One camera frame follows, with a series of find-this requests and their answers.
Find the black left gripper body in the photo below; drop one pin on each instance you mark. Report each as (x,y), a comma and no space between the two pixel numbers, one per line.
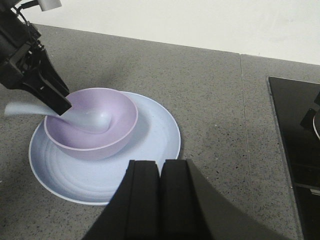
(22,56)

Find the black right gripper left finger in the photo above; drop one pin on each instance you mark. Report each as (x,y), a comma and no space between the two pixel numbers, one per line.
(133,212)

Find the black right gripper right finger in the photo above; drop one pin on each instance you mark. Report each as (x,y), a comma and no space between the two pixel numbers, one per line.
(191,209)

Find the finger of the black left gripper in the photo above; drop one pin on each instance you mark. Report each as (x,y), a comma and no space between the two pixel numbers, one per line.
(50,90)
(41,63)

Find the light blue plastic spoon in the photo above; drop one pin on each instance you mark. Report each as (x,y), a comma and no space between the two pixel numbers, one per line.
(88,120)

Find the purple plastic bowl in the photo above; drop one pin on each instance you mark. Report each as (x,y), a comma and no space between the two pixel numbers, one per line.
(89,146)

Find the light blue plastic plate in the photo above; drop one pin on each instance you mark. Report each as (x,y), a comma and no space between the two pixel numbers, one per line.
(156,138)

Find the black induction cooktop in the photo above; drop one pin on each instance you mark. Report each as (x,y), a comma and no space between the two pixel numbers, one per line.
(296,103)

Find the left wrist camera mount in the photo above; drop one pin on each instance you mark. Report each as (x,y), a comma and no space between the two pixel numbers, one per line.
(45,5)

